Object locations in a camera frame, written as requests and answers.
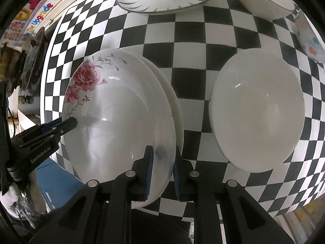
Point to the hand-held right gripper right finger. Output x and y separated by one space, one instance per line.
177 180

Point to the person's left hand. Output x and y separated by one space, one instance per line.
12 198

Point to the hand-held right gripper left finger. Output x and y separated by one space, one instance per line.
148 175

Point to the black white checkered tablecloth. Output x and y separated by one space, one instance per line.
193 45

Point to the plain white plate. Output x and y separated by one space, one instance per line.
168 89

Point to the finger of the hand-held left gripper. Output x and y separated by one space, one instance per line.
66 125

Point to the plain white bowl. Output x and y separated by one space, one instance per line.
256 106

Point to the colourful flower print bowl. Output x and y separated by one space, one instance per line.
308 35

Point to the blue box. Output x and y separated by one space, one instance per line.
58 178

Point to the white cabinet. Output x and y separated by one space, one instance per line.
25 119

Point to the fruit print wall poster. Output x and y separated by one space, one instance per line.
30 12

